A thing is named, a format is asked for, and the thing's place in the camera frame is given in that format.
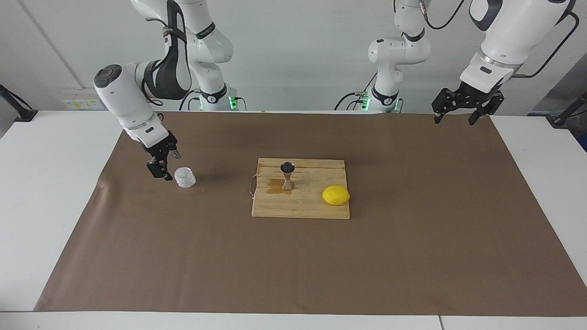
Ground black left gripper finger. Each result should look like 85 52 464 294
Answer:
468 91 505 126
432 88 463 124

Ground clear glass cup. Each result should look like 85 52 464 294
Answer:
174 167 197 189

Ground steel jigger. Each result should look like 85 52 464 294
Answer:
280 161 295 191

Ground black clamp stand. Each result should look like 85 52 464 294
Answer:
0 84 38 122
546 92 587 129

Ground wooden cutting board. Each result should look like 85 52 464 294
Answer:
249 158 351 220

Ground yellow lemon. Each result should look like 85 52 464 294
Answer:
322 185 351 206

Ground brown table mat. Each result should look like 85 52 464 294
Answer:
34 111 587 318

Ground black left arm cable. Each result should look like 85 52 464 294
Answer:
415 0 579 79

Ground black right base cables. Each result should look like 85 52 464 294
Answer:
178 88 203 111

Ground black base cables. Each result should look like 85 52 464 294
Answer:
178 88 203 111
334 73 372 111

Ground white wall socket box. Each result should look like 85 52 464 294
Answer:
61 88 111 110

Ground black left base cables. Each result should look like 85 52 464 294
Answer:
334 73 372 111

